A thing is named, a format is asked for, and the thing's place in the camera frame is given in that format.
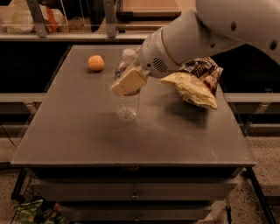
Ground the black wire basket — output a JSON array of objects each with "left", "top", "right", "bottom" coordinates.
[{"left": 10, "top": 169, "right": 42, "bottom": 224}]

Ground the green snack bag in basket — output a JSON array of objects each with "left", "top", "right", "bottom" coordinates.
[{"left": 13, "top": 199, "right": 65, "bottom": 224}]

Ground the grey drawer cabinet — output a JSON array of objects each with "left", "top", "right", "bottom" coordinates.
[{"left": 12, "top": 45, "right": 255, "bottom": 224}]

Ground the metal shelf rail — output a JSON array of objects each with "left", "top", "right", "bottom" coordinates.
[{"left": 0, "top": 0, "right": 176, "bottom": 43}]

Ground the brown snack bag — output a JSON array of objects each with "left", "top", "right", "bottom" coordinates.
[{"left": 183, "top": 57, "right": 223, "bottom": 95}]

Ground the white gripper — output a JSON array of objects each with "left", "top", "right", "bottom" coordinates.
[{"left": 110, "top": 26, "right": 183, "bottom": 95}]

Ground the yellow chip bag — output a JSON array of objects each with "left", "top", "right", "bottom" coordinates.
[{"left": 159, "top": 72, "right": 218, "bottom": 109}]

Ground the white plastic bag on shelf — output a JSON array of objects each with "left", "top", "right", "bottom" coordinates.
[{"left": 0, "top": 0, "right": 68, "bottom": 37}]

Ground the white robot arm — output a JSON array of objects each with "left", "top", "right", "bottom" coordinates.
[{"left": 111, "top": 0, "right": 280, "bottom": 95}]

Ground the orange fruit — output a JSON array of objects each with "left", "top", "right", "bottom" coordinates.
[{"left": 88, "top": 55, "right": 105, "bottom": 72}]

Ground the clear plastic water bottle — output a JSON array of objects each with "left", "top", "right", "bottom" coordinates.
[{"left": 115, "top": 48, "right": 140, "bottom": 122}]

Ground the wooden tray on shelf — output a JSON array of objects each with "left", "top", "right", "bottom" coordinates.
[{"left": 115, "top": 0, "right": 181, "bottom": 20}]

